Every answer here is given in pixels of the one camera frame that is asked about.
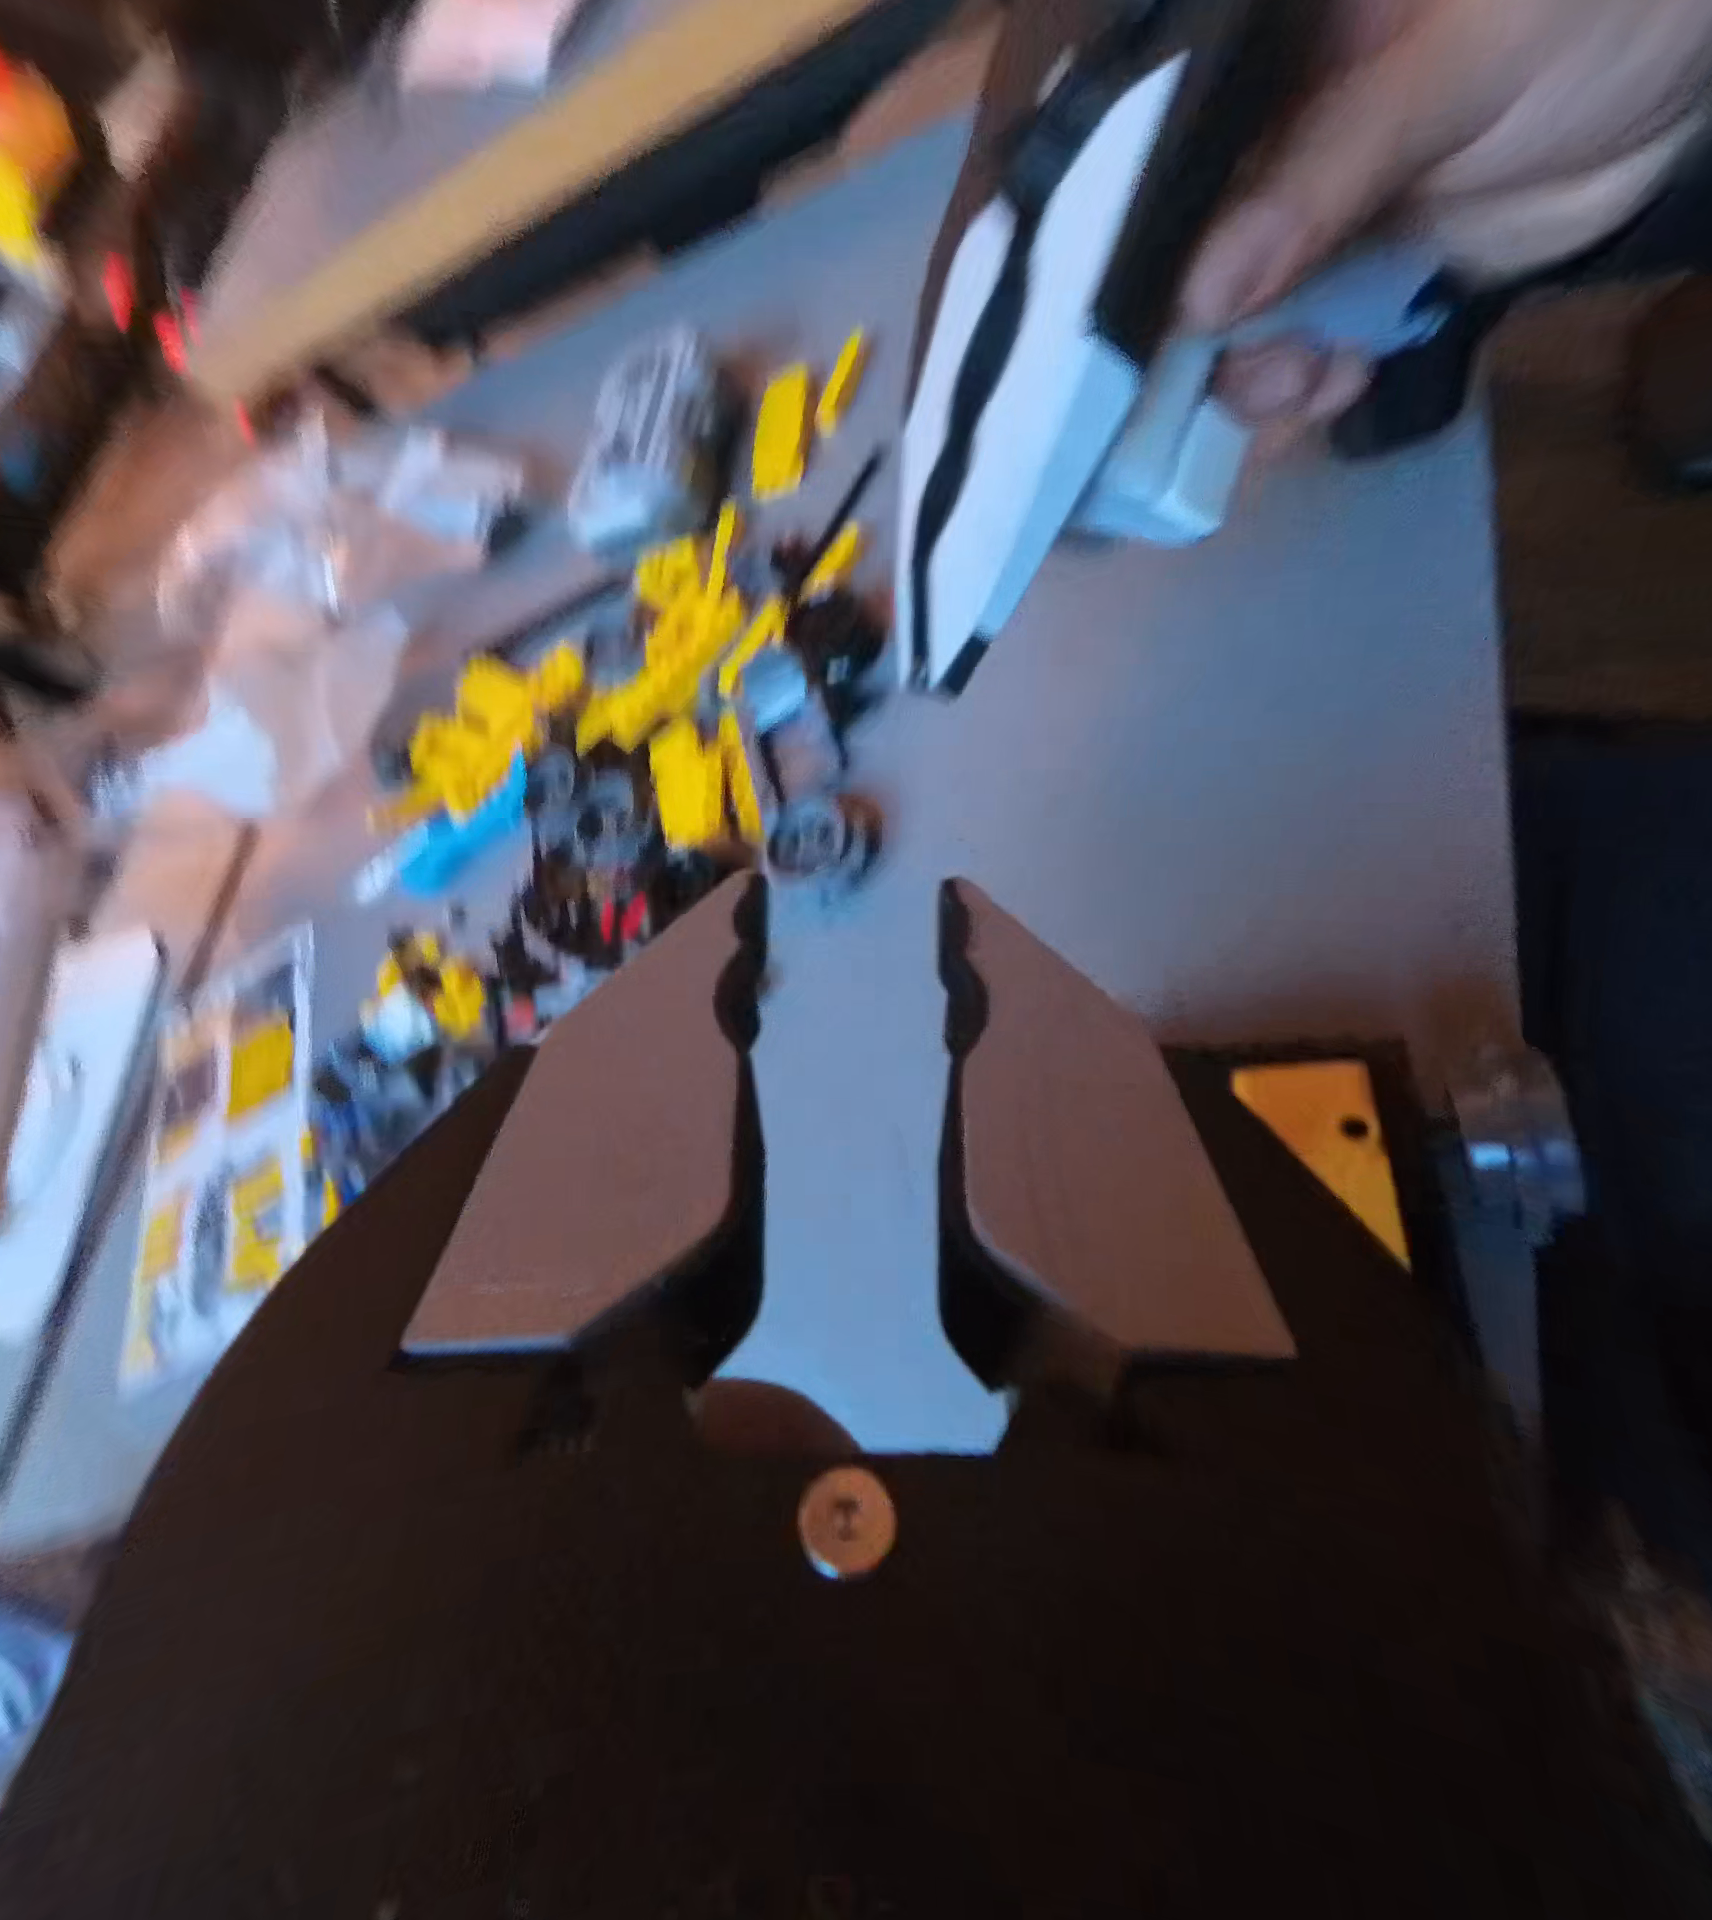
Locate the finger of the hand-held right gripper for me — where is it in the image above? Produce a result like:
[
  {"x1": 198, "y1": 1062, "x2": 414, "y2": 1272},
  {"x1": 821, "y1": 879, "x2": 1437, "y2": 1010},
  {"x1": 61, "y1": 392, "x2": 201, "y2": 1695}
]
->
[
  {"x1": 894, "y1": 198, "x2": 1018, "y2": 688},
  {"x1": 929, "y1": 60, "x2": 1193, "y2": 688}
]

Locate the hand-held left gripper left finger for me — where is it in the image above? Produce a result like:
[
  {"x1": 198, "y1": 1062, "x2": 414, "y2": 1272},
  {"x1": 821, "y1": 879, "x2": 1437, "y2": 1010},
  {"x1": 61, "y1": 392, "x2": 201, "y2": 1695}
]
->
[{"x1": 399, "y1": 869, "x2": 772, "y2": 1389}]

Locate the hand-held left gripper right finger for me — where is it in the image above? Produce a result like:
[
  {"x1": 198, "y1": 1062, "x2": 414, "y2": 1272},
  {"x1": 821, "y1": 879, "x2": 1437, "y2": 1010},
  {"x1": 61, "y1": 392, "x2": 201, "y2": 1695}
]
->
[{"x1": 934, "y1": 876, "x2": 1300, "y2": 1400}]

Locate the grey desk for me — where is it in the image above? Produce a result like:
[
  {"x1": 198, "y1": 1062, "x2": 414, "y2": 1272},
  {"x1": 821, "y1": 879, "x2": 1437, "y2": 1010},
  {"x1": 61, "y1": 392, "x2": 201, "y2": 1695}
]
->
[{"x1": 0, "y1": 103, "x2": 1527, "y2": 1518}]

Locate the person's right hand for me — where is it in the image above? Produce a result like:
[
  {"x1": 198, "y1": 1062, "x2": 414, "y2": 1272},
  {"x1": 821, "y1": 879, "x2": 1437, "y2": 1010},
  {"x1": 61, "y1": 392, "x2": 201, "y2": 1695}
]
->
[{"x1": 1179, "y1": 0, "x2": 1712, "y2": 430}]

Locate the blue brick separator tool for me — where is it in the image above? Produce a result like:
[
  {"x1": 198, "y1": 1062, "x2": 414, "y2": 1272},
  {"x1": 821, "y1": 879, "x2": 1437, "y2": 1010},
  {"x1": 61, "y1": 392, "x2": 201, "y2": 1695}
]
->
[{"x1": 361, "y1": 749, "x2": 529, "y2": 902}]

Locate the yellow and grey sticker sheet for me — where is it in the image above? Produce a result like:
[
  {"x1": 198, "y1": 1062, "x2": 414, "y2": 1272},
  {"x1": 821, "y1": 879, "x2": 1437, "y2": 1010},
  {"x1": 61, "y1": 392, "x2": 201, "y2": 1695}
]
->
[{"x1": 120, "y1": 930, "x2": 319, "y2": 1389}]

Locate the yellow brick assembly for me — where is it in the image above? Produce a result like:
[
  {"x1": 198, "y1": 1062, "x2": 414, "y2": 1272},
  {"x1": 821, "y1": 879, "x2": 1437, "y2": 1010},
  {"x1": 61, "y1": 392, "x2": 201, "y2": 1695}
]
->
[{"x1": 406, "y1": 494, "x2": 799, "y2": 850}]

